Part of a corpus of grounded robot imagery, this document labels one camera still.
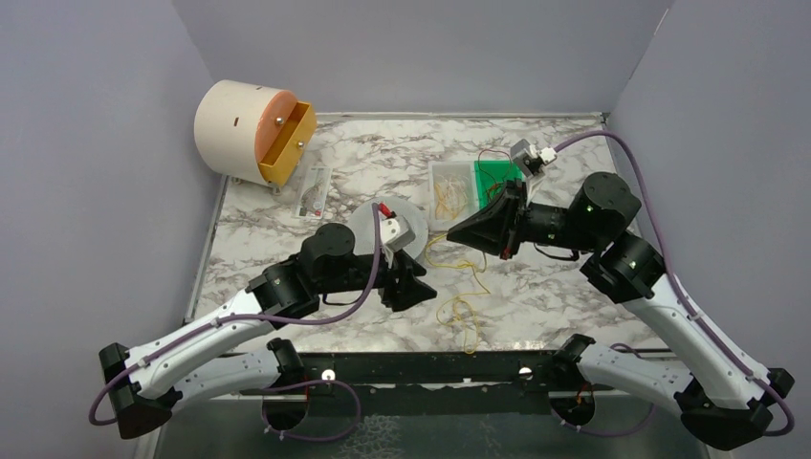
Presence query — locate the white perforated cable spool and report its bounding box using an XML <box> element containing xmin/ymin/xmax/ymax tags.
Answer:
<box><xmin>346</xmin><ymin>196</ymin><xmax>428</xmax><ymax>260</ymax></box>

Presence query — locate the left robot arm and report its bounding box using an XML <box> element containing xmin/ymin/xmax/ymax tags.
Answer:
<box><xmin>88</xmin><ymin>218</ymin><xmax>437</xmax><ymax>439</ymax></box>

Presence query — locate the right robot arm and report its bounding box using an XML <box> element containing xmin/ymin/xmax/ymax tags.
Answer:
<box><xmin>447</xmin><ymin>172</ymin><xmax>794</xmax><ymax>450</ymax></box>

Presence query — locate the green plastic bin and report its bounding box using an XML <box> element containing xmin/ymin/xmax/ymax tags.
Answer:
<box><xmin>474</xmin><ymin>160</ymin><xmax>523</xmax><ymax>208</ymax></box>

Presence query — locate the clear plastic bin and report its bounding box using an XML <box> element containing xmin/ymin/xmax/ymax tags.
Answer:
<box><xmin>428</xmin><ymin>161</ymin><xmax>479</xmax><ymax>232</ymax></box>

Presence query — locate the packaged ruler set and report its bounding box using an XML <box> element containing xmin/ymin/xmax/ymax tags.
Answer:
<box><xmin>293</xmin><ymin>166</ymin><xmax>332</xmax><ymax>220</ymax></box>

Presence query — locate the orange drawer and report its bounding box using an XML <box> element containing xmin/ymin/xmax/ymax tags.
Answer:
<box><xmin>255</xmin><ymin>101</ymin><xmax>318</xmax><ymax>186</ymax></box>

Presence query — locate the white cylinder drawer container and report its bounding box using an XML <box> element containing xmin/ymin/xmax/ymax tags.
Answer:
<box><xmin>193</xmin><ymin>79</ymin><xmax>298</xmax><ymax>185</ymax></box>

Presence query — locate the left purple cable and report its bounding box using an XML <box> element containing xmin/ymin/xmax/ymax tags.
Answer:
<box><xmin>87</xmin><ymin>202</ymin><xmax>386</xmax><ymax>426</ymax></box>

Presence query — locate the purple cable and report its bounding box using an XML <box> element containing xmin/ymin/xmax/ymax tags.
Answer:
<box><xmin>87</xmin><ymin>202</ymin><xmax>386</xmax><ymax>426</ymax></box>
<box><xmin>552</xmin><ymin>130</ymin><xmax>797</xmax><ymax>438</ymax></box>

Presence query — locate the white yellow cable bundle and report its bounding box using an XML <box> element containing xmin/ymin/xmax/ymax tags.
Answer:
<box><xmin>433</xmin><ymin>176</ymin><xmax>473</xmax><ymax>220</ymax></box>

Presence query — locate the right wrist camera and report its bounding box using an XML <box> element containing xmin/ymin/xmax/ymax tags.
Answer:
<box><xmin>510</xmin><ymin>139</ymin><xmax>558</xmax><ymax>179</ymax></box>

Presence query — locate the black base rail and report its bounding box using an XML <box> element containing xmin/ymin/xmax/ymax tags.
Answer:
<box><xmin>174</xmin><ymin>339</ymin><xmax>641</xmax><ymax>420</ymax></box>

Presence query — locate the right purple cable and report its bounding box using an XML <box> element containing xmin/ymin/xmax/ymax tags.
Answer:
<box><xmin>552</xmin><ymin>130</ymin><xmax>797</xmax><ymax>438</ymax></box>

